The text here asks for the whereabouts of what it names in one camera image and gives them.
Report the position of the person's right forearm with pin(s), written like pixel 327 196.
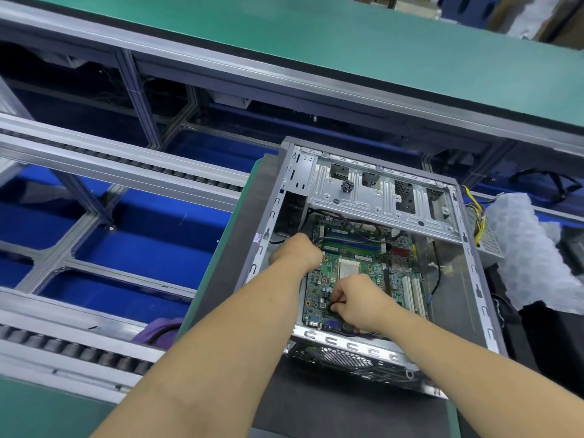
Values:
pixel 493 378

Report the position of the person's left forearm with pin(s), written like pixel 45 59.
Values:
pixel 201 360

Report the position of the small purple object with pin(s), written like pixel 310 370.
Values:
pixel 157 332

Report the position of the white bubble wrap bag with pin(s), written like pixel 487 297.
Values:
pixel 538 251

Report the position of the green conveyor belt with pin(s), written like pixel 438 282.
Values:
pixel 411 41

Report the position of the green motherboard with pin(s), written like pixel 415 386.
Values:
pixel 365 269

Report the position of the person's left hand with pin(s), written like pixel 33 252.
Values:
pixel 299 251

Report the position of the grey power supply unit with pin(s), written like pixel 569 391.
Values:
pixel 479 223

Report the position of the person's right hand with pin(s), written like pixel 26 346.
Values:
pixel 363 301

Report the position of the black and silver computer case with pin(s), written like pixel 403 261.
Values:
pixel 461 296

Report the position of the aluminium roller conveyor rail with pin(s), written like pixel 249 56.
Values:
pixel 119 164

